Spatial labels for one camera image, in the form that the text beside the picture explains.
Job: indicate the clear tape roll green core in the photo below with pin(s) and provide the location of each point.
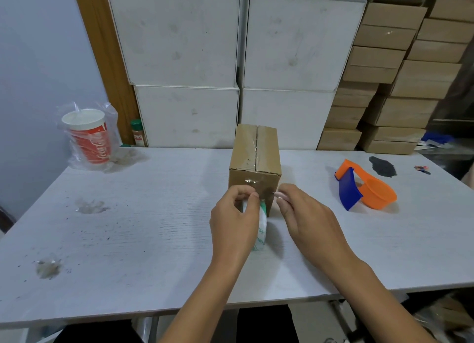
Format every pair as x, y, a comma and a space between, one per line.
262, 231

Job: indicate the brown wooden door frame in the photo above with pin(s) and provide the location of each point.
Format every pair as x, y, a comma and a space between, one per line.
107, 57

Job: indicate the stack of large white boxes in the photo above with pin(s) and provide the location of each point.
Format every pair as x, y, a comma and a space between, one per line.
296, 42

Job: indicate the person's right thumb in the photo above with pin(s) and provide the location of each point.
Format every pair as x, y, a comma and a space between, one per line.
284, 211

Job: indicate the person's right forearm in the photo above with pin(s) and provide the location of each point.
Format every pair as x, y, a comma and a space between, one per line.
374, 305

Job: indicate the red cup with white lid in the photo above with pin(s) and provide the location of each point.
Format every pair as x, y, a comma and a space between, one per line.
89, 139

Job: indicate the small colourful scrap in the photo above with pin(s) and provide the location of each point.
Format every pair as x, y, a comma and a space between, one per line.
422, 169

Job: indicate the orange and blue tape dispenser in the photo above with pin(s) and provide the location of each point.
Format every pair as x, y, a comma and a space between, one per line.
376, 190

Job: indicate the dark grey flat scrap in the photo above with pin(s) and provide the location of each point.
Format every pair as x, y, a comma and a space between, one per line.
383, 166

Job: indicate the clear plastic bag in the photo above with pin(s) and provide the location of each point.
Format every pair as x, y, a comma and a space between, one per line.
113, 131

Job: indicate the person's left thumb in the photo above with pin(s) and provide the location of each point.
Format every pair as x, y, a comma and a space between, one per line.
253, 207

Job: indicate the person's left forearm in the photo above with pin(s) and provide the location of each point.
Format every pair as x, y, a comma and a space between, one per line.
207, 302

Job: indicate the person's black trousers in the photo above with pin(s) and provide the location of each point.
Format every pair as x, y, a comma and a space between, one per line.
264, 326

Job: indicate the stack of flat brown cartons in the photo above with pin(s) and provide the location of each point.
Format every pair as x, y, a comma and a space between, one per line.
400, 76

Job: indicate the spice bottle with green cap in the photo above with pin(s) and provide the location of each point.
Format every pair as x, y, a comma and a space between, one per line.
138, 133

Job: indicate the metal table leg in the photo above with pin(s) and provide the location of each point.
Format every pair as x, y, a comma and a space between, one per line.
146, 329
342, 318

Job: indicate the small brown cardboard box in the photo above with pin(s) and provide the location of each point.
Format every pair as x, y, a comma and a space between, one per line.
255, 150

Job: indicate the crumpled clear tape scrap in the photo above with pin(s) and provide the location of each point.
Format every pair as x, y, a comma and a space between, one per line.
48, 268
90, 206

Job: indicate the person's left hand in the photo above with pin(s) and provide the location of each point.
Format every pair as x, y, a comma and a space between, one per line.
231, 228

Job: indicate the person's right hand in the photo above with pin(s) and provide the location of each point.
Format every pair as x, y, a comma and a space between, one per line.
314, 231

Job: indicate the blue and white packet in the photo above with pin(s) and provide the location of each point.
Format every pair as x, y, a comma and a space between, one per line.
437, 139

